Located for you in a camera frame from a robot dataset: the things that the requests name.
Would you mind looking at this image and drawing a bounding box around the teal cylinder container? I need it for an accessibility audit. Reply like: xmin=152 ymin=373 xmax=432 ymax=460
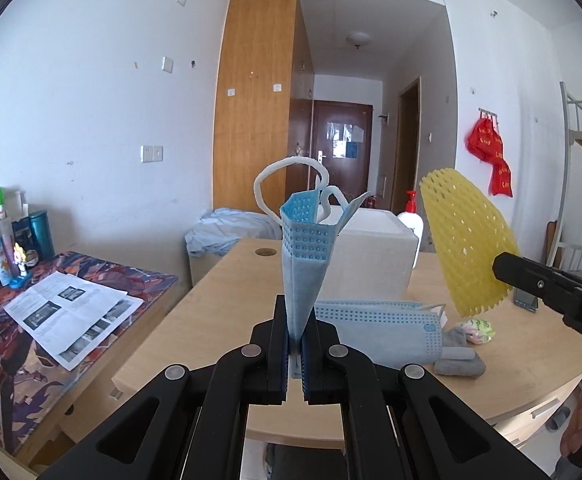
xmin=28 ymin=210 xmax=56 ymax=261

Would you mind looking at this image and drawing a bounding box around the yellow foam fruit net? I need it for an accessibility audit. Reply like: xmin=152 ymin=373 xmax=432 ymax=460
xmin=419 ymin=167 xmax=521 ymax=317

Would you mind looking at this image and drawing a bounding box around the wooden wardrobe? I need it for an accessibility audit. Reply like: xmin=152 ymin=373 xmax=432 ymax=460
xmin=212 ymin=0 xmax=317 ymax=216

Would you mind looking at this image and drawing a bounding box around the white lotion pump bottle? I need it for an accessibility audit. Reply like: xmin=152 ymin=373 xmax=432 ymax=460
xmin=397 ymin=190 xmax=424 ymax=268

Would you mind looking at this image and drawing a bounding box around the metal bunk bed frame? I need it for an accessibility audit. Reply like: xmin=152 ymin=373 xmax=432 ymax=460
xmin=546 ymin=81 xmax=582 ymax=273

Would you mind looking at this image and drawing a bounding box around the dark brown entrance door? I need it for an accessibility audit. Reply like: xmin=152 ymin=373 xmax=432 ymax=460
xmin=311 ymin=100 xmax=374 ymax=201

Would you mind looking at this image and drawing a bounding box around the printed paper sheet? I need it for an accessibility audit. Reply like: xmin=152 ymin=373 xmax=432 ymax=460
xmin=3 ymin=270 xmax=144 ymax=372

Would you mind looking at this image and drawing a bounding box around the smartphone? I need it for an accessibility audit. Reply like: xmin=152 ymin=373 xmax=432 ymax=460
xmin=514 ymin=287 xmax=539 ymax=313

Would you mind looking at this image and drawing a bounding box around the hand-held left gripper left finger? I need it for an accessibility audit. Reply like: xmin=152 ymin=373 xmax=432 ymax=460
xmin=36 ymin=294 xmax=292 ymax=480

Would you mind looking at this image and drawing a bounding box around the red hanging bag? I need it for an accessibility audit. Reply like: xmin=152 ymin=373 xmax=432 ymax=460
xmin=466 ymin=112 xmax=513 ymax=197

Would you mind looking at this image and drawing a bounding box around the grey sock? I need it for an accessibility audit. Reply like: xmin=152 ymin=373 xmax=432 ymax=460
xmin=433 ymin=326 xmax=487 ymax=380

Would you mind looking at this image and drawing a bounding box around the light blue cloth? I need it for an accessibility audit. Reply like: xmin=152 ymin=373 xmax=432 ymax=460
xmin=186 ymin=207 xmax=282 ymax=256

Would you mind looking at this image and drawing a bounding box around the wooden side door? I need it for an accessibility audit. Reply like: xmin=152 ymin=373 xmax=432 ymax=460
xmin=390 ymin=76 xmax=422 ymax=216

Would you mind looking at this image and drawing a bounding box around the blue face mask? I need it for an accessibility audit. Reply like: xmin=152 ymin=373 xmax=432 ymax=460
xmin=313 ymin=300 xmax=447 ymax=367
xmin=253 ymin=156 xmax=372 ymax=381

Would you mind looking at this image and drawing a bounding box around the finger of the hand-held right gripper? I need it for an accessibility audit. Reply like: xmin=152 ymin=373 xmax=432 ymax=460
xmin=491 ymin=251 xmax=579 ymax=313

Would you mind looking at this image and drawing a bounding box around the patterned tablecloth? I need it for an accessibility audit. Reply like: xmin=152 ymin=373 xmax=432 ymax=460
xmin=0 ymin=251 xmax=179 ymax=441

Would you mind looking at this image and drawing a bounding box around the white foam box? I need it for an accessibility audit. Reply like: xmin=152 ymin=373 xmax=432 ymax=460
xmin=321 ymin=205 xmax=419 ymax=306

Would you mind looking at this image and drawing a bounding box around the dark blue box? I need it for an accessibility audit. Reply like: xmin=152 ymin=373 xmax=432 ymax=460
xmin=11 ymin=220 xmax=39 ymax=268

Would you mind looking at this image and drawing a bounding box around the candy wrapper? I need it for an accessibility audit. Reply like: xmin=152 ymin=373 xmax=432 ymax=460
xmin=461 ymin=317 xmax=496 ymax=346

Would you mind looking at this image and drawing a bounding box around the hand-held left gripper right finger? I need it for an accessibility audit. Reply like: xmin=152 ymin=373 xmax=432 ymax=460
xmin=301 ymin=309 xmax=547 ymax=480

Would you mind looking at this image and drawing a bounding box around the green cap spray bottle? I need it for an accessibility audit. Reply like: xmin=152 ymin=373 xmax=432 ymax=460
xmin=0 ymin=187 xmax=16 ymax=286

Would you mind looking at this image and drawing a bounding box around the small cartoon figurine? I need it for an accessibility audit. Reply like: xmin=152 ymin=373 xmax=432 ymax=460
xmin=10 ymin=242 xmax=30 ymax=288

